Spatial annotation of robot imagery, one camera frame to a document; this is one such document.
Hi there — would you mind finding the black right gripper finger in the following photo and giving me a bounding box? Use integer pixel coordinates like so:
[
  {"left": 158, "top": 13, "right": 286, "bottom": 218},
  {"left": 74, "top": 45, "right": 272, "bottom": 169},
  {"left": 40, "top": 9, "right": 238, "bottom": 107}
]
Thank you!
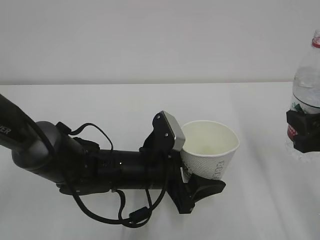
[{"left": 286, "top": 110, "right": 320, "bottom": 153}]

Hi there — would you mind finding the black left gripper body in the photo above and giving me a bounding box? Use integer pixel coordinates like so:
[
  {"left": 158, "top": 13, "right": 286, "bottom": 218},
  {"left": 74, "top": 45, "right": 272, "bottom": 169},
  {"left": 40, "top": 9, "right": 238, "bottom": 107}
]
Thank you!
[{"left": 138, "top": 147, "right": 196, "bottom": 215}]

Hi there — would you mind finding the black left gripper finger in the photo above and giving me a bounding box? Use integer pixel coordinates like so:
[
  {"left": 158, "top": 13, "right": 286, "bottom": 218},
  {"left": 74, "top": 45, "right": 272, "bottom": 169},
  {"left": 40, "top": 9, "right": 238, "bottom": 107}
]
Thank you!
[{"left": 187, "top": 174, "right": 226, "bottom": 208}]

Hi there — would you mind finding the clear water bottle red label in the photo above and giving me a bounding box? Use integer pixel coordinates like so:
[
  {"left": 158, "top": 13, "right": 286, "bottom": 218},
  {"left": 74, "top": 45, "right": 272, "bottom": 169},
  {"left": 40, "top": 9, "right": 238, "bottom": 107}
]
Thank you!
[{"left": 286, "top": 29, "right": 320, "bottom": 163}]

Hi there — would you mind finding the white paper cup green logo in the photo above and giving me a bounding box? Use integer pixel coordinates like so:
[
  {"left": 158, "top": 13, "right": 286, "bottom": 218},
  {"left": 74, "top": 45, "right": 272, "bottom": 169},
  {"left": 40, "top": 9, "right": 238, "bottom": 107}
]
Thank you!
[{"left": 180, "top": 120, "right": 240, "bottom": 181}]

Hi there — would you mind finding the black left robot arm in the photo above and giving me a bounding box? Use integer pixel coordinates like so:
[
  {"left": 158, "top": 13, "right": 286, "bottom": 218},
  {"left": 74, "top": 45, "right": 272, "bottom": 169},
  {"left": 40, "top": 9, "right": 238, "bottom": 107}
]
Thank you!
[{"left": 0, "top": 96, "right": 226, "bottom": 222}]

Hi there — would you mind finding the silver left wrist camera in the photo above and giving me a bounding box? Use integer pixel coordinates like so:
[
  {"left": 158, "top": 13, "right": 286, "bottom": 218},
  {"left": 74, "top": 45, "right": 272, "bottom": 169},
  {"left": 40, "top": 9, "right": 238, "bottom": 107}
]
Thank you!
[{"left": 152, "top": 110, "right": 186, "bottom": 153}]

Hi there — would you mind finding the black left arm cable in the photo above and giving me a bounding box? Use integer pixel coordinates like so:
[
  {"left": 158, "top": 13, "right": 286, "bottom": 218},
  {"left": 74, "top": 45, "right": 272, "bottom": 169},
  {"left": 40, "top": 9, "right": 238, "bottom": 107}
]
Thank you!
[{"left": 56, "top": 121, "right": 173, "bottom": 229}]

